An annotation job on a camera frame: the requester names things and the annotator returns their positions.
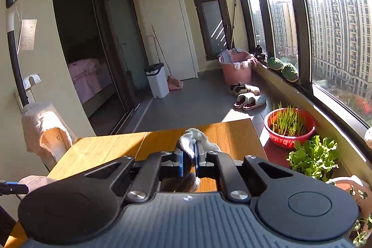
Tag green fuzzy slipper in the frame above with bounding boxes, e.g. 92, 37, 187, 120
267, 56, 284, 71

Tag green potted plants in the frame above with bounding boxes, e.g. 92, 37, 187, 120
282, 63, 299, 83

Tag pink plastic bucket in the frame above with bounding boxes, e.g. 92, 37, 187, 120
219, 50, 258, 85

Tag dark sliding door frame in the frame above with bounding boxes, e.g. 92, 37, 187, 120
50, 0, 152, 136

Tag black shoes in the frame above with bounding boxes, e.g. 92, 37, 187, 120
252, 45, 267, 62

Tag white door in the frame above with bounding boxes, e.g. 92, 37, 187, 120
134, 0, 198, 81

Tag pink broom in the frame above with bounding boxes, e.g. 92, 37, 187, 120
150, 26, 175, 83

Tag frosted glass dark-framed window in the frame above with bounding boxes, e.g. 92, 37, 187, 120
193, 0, 233, 61

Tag apartment buildings outside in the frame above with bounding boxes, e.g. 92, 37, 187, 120
252, 0, 372, 121

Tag red plastic basin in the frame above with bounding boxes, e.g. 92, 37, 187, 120
264, 108, 317, 149

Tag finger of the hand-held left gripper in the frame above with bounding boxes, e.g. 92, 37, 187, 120
0, 179, 29, 195

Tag small white object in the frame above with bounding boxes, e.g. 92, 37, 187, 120
364, 126, 372, 150

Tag white rag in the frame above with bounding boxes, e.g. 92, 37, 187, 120
218, 47, 258, 71

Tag pink dustpan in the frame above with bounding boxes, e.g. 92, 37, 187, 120
167, 75, 184, 91

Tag dark balcony window frame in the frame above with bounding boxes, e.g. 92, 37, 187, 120
226, 0, 372, 133

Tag green grass sprouts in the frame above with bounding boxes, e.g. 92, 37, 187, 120
269, 102, 311, 137

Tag dark ribbed object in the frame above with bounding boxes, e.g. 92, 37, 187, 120
0, 204, 18, 243

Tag bed with pink sheets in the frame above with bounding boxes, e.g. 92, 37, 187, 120
67, 59, 118, 118

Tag white paper tag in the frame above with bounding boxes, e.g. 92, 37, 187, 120
17, 19, 38, 54

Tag round-leaf potted plant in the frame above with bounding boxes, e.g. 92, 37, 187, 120
348, 186, 372, 247

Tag white wall hook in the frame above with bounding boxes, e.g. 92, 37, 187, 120
23, 73, 41, 90

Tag mop handle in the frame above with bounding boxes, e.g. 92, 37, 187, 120
231, 0, 238, 51

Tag white and black stick vacuum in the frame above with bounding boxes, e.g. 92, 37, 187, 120
6, 0, 74, 171

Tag cream cloth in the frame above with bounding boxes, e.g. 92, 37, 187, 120
21, 102, 78, 171

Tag leafy green plant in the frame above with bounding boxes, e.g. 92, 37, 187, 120
287, 135, 339, 182

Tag white bin with black lid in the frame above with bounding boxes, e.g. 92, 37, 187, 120
144, 63, 170, 99

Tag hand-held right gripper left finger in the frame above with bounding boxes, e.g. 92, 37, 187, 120
84, 149, 185, 203

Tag wall power socket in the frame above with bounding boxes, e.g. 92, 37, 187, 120
14, 89, 37, 111

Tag terracotta flower pot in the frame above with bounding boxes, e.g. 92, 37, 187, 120
326, 175, 372, 217

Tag dark grey garment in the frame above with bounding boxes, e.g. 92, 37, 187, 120
16, 127, 222, 200

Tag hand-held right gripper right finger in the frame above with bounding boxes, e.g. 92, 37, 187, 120
195, 140, 295, 204

